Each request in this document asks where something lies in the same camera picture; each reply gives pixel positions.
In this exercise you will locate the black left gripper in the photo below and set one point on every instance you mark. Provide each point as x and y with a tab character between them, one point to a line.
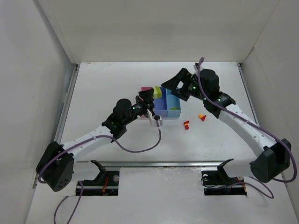
145	104

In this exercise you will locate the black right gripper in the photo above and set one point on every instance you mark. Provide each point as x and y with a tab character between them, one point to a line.
182	85

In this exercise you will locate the red yellow lego piece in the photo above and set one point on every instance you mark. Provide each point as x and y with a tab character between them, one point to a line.
186	124

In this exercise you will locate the green lego block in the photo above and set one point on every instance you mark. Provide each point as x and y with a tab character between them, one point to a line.
157	92

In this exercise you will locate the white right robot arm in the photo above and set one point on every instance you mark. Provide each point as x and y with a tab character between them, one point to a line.
272	155

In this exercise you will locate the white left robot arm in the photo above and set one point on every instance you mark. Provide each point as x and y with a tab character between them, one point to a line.
56	167

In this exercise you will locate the pink bin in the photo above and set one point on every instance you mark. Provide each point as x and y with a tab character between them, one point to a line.
146	89

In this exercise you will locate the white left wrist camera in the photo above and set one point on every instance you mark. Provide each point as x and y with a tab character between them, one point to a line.
155	120

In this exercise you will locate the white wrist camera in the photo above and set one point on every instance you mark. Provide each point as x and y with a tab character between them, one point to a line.
198	67
155	120

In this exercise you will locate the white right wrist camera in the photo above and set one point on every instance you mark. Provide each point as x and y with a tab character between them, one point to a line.
198	67

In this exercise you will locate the aluminium rail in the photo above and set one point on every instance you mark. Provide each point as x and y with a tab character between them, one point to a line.
164	164

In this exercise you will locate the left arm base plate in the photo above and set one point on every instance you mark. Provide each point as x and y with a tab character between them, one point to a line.
93	179

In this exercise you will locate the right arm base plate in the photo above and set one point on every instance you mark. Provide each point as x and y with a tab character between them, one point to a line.
216	182

